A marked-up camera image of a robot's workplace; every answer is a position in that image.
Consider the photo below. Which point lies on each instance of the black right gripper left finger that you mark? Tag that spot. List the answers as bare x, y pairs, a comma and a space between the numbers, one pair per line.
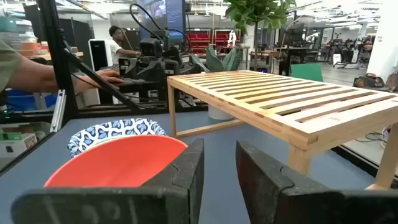
174, 199

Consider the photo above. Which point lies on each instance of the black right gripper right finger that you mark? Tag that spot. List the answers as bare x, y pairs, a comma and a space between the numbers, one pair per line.
280, 202

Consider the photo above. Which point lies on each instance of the red plastic bowl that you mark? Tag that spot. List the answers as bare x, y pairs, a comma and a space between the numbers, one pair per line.
118, 161

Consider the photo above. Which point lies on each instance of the blue patterned paper bowl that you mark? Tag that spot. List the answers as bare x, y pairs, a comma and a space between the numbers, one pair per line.
102, 130

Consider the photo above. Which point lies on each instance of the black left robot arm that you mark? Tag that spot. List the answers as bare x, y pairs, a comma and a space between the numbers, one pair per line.
186, 63

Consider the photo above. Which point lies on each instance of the slatted wooden shelf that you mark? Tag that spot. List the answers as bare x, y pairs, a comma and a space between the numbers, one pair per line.
280, 105

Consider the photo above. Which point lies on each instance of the person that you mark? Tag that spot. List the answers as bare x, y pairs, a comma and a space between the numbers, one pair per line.
115, 49
28, 74

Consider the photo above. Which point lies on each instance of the white and black tower unit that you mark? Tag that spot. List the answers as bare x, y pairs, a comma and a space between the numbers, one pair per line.
99, 54

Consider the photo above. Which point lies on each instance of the red bin rack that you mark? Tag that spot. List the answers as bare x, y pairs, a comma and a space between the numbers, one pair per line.
202, 37

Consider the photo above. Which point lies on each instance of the green snake plant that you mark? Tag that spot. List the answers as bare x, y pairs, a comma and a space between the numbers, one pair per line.
214, 62

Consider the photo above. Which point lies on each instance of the white plant pot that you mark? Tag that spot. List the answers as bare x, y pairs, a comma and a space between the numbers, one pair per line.
217, 113

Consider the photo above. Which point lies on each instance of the silver aluminium profile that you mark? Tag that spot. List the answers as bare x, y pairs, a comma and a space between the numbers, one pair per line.
58, 109

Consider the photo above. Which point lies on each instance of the leafy green tree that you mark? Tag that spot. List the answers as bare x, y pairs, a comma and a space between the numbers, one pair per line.
255, 12

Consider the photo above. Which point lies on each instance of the orange container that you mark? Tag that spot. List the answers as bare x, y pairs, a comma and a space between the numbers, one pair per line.
31, 46

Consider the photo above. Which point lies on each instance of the green board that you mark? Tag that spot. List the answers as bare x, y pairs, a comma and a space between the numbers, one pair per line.
306, 73

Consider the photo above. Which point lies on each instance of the blue storage bin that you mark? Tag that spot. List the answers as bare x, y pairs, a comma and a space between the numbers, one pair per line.
21, 101

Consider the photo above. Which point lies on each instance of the black and orange bag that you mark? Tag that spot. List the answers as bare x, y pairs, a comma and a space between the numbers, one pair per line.
370, 81

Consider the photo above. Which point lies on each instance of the white cardboard box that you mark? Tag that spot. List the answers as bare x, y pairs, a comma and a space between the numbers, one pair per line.
15, 144

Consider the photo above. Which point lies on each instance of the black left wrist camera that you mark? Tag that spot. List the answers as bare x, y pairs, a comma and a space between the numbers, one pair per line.
150, 48

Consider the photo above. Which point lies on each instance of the large wall display screen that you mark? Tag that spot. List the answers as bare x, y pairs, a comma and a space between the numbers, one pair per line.
174, 15

